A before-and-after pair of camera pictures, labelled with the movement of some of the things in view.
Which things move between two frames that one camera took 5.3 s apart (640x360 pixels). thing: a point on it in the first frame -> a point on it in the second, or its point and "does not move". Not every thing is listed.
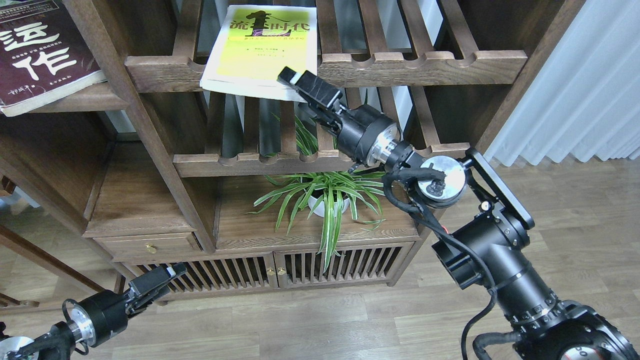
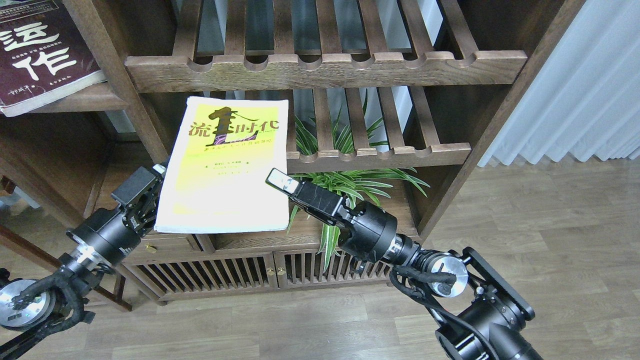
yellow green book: [254, 44] -> [224, 150]
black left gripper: [100, 316] -> [115, 234]
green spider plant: [322, 198] does not move
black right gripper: [365, 132] -> [369, 228]
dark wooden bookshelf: [147, 169] does not move
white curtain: [584, 102] does not move
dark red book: [44, 54] does not move
